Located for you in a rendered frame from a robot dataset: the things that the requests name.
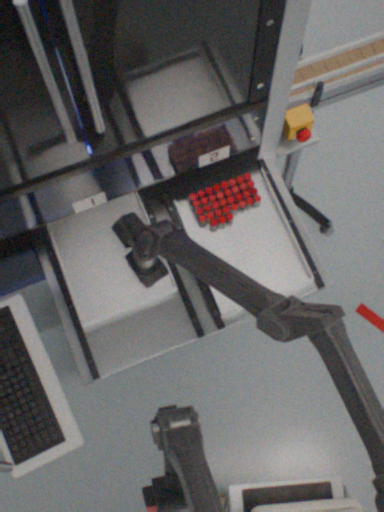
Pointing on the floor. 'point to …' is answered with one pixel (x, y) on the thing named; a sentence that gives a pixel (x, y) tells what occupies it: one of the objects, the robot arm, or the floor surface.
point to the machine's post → (282, 74)
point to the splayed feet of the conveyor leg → (313, 214)
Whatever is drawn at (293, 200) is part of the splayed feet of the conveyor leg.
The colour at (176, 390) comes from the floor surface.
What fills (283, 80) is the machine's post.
